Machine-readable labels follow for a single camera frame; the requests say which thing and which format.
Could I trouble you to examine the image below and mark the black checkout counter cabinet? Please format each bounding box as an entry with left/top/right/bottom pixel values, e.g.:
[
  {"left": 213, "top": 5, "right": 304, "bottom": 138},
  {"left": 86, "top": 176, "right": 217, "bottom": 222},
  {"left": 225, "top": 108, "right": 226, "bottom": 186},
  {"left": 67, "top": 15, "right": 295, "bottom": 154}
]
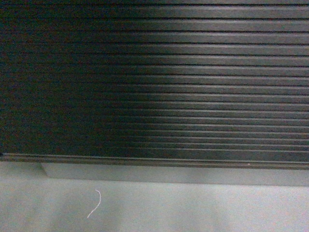
[{"left": 0, "top": 0, "right": 309, "bottom": 187}]

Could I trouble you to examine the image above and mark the white thread on floor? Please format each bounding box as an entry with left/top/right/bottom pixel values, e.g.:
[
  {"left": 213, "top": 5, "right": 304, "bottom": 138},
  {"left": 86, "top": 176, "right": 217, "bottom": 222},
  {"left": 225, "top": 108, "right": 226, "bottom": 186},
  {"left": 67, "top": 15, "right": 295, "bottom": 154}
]
[{"left": 86, "top": 189, "right": 102, "bottom": 219}]

